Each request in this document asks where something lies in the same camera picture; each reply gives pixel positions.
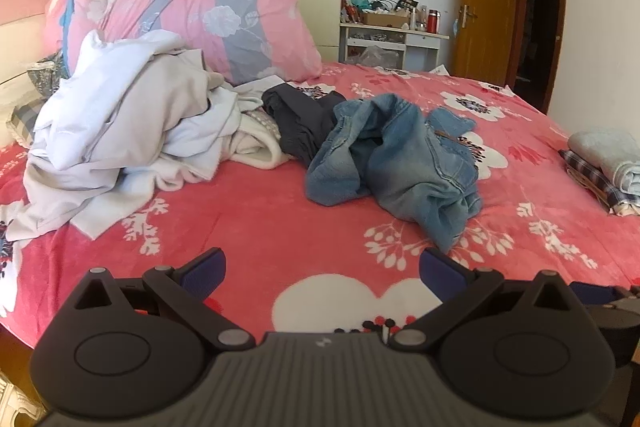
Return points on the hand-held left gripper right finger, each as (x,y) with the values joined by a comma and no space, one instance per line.
(440,273)

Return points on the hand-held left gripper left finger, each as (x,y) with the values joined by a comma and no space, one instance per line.
(202,275)

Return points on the blue denim jeans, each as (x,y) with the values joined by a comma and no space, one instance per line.
(400,157)

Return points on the pile of white clothes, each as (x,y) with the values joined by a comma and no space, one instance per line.
(65,192)

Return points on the red floral bed blanket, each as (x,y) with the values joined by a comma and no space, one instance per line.
(280,227)

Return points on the white sweatshirt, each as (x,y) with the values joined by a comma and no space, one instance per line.
(210,132)

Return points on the folded plaid garment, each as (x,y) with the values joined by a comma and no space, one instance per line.
(590,179)

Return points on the dark grey garment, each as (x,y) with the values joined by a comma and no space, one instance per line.
(295,117)

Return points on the white shirt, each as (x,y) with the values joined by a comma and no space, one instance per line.
(110,82)

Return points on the clear plastic bag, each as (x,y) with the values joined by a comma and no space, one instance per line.
(377,57)

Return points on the white desk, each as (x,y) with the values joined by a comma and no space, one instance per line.
(425,47)

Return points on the checked pillow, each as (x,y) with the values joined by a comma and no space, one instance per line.
(25,119)

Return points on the red bottle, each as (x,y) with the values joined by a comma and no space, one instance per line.
(432,22)

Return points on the dark floral cushion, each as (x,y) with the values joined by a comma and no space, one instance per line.
(45,74)

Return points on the cardboard box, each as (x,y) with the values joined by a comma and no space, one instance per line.
(385,19)

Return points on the pink grey floral quilt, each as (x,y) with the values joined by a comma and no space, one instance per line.
(200,7)

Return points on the pink cream headboard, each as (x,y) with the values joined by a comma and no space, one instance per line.
(20,37)

